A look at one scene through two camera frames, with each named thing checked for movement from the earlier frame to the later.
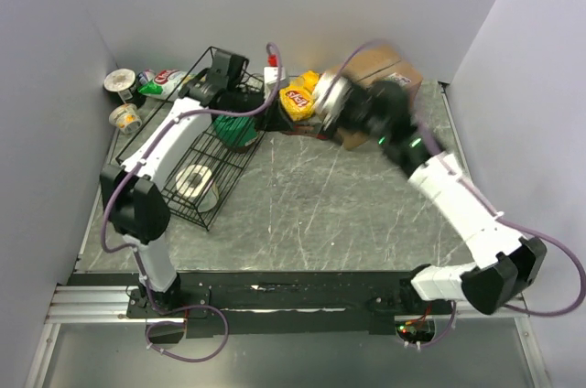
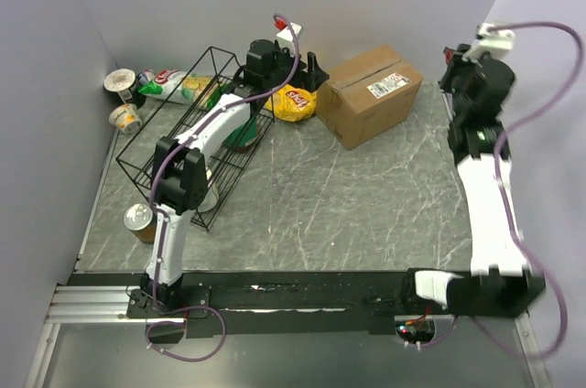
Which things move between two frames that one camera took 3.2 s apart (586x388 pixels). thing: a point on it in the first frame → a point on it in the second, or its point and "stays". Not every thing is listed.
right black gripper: (357, 93) → (457, 64)
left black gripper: (270, 117) → (316, 75)
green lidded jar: (235, 132) stays
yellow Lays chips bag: (298, 95) stays
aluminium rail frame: (93, 305) stays
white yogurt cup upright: (121, 80) stays
